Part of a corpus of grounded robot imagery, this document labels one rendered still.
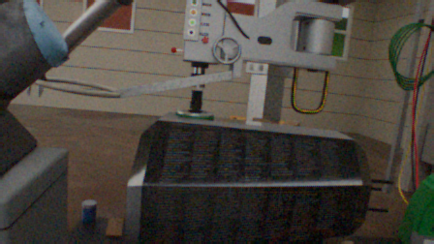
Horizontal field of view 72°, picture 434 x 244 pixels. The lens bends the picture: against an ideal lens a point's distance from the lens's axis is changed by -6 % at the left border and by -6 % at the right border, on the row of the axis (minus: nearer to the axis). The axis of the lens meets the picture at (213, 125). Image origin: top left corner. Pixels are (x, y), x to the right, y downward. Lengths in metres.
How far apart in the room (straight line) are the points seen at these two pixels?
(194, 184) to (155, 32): 6.61
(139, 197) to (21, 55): 0.85
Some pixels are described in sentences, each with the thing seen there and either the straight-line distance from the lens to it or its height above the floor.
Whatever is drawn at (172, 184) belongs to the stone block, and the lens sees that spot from 1.39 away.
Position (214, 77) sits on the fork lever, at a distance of 1.75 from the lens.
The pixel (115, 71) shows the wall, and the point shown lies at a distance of 7.86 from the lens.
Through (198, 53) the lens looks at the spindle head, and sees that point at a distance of 1.70.
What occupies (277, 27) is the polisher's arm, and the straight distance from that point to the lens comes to 1.80.
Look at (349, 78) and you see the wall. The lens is 9.08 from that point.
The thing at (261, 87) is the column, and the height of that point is 1.05.
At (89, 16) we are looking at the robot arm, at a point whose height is 1.29.
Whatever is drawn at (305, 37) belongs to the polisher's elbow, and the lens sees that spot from 1.91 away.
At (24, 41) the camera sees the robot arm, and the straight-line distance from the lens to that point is 0.77.
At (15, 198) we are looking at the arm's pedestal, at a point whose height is 0.84.
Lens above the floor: 1.11
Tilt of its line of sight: 9 degrees down
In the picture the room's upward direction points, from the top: 6 degrees clockwise
